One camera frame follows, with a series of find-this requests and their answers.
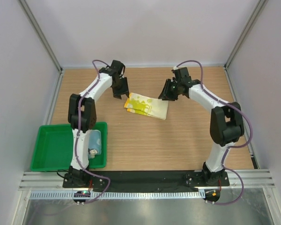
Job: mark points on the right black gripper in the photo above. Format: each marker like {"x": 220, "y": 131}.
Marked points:
{"x": 166, "y": 94}

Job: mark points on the right aluminium frame post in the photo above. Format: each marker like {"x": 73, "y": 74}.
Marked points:
{"x": 246, "y": 31}

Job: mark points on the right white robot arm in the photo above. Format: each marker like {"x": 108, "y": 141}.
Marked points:
{"x": 226, "y": 121}

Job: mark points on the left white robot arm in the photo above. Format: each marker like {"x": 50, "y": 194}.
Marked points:
{"x": 82, "y": 118}

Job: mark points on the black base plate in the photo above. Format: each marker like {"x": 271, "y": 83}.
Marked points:
{"x": 145, "y": 181}

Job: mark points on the yellow green patterned towel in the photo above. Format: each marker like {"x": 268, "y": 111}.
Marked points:
{"x": 146, "y": 106}

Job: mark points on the green plastic tray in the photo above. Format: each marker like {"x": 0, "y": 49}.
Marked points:
{"x": 54, "y": 148}

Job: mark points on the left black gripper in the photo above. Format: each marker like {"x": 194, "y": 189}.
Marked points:
{"x": 125, "y": 91}

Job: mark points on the blue polka dot towel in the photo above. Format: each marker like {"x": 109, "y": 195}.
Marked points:
{"x": 95, "y": 144}

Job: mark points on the aluminium frame post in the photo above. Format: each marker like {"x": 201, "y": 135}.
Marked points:
{"x": 35, "y": 25}
{"x": 246, "y": 31}

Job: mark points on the aluminium front rail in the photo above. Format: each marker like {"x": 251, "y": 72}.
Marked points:
{"x": 257, "y": 178}

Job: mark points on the white slotted cable duct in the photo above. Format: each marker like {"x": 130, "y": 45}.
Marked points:
{"x": 84, "y": 195}

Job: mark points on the left aluminium frame post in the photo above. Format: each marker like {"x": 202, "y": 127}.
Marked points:
{"x": 35, "y": 25}

